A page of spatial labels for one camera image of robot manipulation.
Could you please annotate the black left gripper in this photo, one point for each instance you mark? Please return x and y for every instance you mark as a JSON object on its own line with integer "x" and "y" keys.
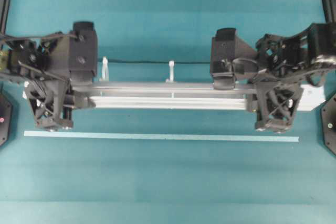
{"x": 50, "y": 67}

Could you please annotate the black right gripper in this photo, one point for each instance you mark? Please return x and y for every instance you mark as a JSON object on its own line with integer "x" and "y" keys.
{"x": 275, "y": 102}

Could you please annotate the large aluminium extrusion rail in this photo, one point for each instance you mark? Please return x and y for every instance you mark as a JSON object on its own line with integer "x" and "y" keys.
{"x": 165, "y": 95}

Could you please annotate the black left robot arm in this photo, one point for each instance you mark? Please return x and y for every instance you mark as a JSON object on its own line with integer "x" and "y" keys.
{"x": 12, "y": 59}

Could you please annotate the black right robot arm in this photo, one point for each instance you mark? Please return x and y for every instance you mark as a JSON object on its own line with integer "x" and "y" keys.
{"x": 306, "y": 57}

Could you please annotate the light blue tape strip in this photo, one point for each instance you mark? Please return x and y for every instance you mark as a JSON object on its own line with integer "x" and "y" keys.
{"x": 176, "y": 137}

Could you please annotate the white cable tie left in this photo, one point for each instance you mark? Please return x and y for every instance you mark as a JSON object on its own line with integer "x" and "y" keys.
{"x": 104, "y": 70}

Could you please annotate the white cable tie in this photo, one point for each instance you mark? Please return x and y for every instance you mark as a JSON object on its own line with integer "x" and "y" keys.
{"x": 104, "y": 70}
{"x": 170, "y": 72}

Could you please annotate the white cable tie middle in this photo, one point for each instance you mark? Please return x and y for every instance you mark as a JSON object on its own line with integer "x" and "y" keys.
{"x": 170, "y": 72}

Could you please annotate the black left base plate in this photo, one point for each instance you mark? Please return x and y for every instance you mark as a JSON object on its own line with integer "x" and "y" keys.
{"x": 5, "y": 115}

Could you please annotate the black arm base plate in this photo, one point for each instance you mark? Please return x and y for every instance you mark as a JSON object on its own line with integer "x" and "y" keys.
{"x": 328, "y": 124}

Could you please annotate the black metal frame beam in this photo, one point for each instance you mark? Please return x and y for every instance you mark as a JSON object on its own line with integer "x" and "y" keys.
{"x": 4, "y": 9}

